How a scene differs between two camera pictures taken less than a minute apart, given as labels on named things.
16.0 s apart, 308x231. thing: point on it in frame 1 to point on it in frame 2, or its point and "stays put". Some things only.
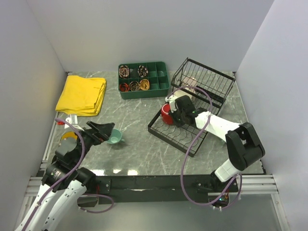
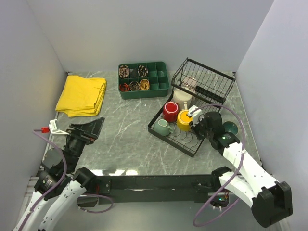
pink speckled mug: (190, 81) stays put
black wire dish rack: (196, 88) stays put
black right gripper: (176, 123) to (202, 120)
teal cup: (115, 136) to (161, 127)
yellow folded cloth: (82, 96) stays put
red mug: (167, 119) stays put
